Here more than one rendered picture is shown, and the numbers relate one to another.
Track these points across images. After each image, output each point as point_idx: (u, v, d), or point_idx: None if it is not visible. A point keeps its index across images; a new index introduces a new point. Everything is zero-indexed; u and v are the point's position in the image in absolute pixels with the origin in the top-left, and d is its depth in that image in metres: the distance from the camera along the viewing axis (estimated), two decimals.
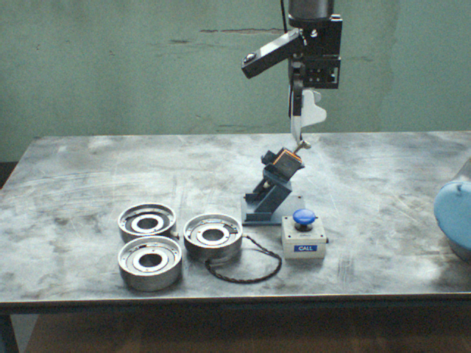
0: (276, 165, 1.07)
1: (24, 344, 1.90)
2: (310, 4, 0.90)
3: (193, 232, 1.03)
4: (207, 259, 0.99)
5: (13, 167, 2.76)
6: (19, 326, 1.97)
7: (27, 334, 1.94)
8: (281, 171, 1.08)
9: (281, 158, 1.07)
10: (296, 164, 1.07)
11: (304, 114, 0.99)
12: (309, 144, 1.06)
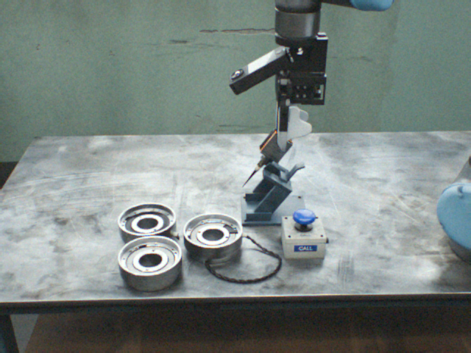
0: (266, 147, 1.06)
1: (24, 344, 1.90)
2: (296, 23, 0.92)
3: (193, 232, 1.03)
4: (207, 259, 0.99)
5: (13, 167, 2.76)
6: (19, 326, 1.97)
7: (27, 334, 1.94)
8: (271, 153, 1.06)
9: (271, 140, 1.05)
10: (288, 146, 1.06)
11: (290, 128, 1.02)
12: None
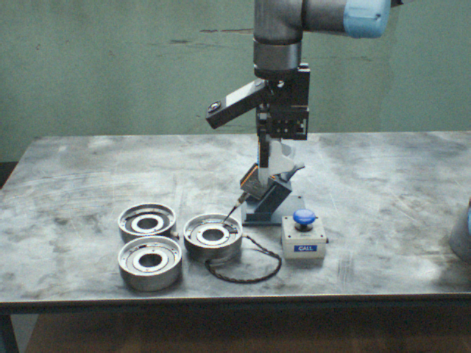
0: (246, 182, 0.99)
1: (24, 344, 1.90)
2: (275, 56, 0.85)
3: (193, 232, 1.03)
4: (207, 259, 0.99)
5: (13, 167, 2.76)
6: (19, 326, 1.97)
7: (27, 334, 1.94)
8: (252, 189, 1.00)
9: (252, 175, 0.98)
10: (269, 182, 0.99)
11: (271, 164, 0.95)
12: None
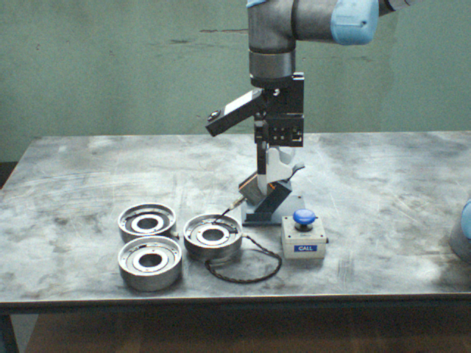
0: (246, 187, 1.01)
1: (24, 344, 1.90)
2: (268, 65, 0.88)
3: (193, 232, 1.03)
4: (207, 259, 0.99)
5: (13, 167, 2.76)
6: (19, 326, 1.97)
7: (27, 334, 1.94)
8: (250, 194, 1.02)
9: (253, 180, 1.00)
10: (268, 190, 1.01)
11: (269, 171, 0.98)
12: None
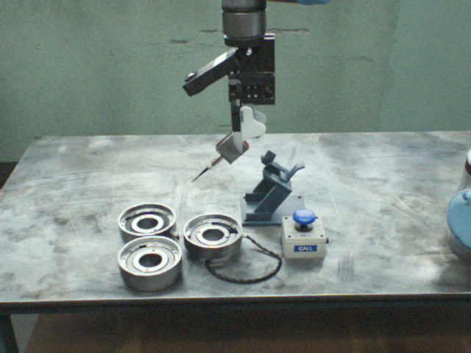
0: (222, 145, 1.06)
1: (24, 344, 1.90)
2: (239, 23, 0.93)
3: (193, 232, 1.03)
4: (207, 259, 0.99)
5: (13, 167, 2.76)
6: (19, 326, 1.97)
7: (27, 334, 1.94)
8: (227, 153, 1.07)
9: (229, 139, 1.05)
10: (243, 149, 1.06)
11: (244, 129, 1.03)
12: None
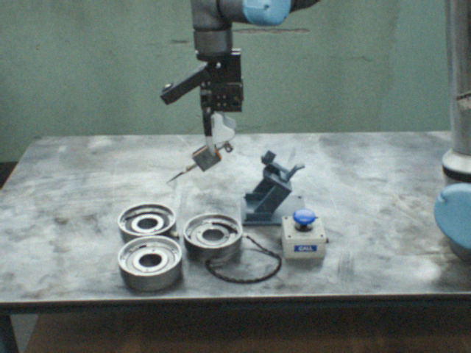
0: (198, 155, 1.19)
1: (24, 344, 1.90)
2: (208, 41, 1.06)
3: (193, 232, 1.03)
4: (207, 259, 0.99)
5: (13, 167, 2.76)
6: (19, 326, 1.97)
7: (27, 334, 1.94)
8: (201, 162, 1.20)
9: (204, 150, 1.18)
10: (216, 160, 1.20)
11: (215, 134, 1.15)
12: (232, 146, 1.19)
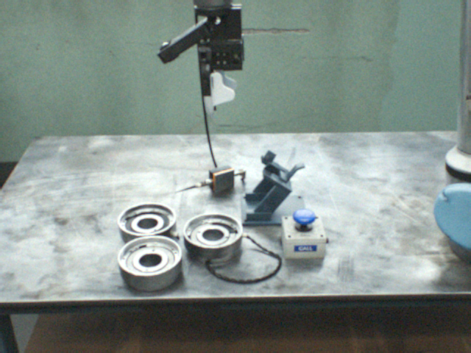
0: (221, 175, 1.19)
1: (24, 344, 1.90)
2: None
3: (193, 232, 1.03)
4: (207, 259, 0.99)
5: (13, 167, 2.76)
6: (19, 326, 1.97)
7: (27, 334, 1.94)
8: (219, 182, 1.20)
9: (229, 172, 1.20)
10: (231, 184, 1.22)
11: (214, 94, 1.10)
12: (246, 176, 1.24)
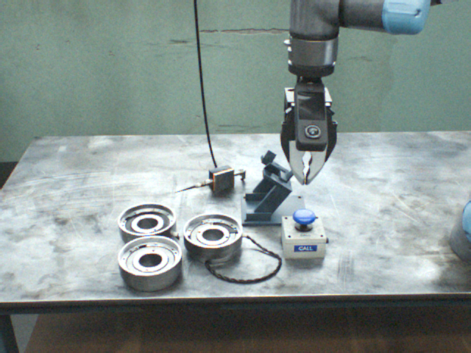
0: (221, 175, 1.19)
1: (24, 344, 1.90)
2: (338, 45, 0.87)
3: (193, 232, 1.03)
4: (207, 259, 0.99)
5: (13, 167, 2.76)
6: (19, 326, 1.97)
7: (27, 334, 1.94)
8: (219, 182, 1.20)
9: (229, 172, 1.20)
10: (231, 184, 1.22)
11: None
12: (246, 176, 1.24)
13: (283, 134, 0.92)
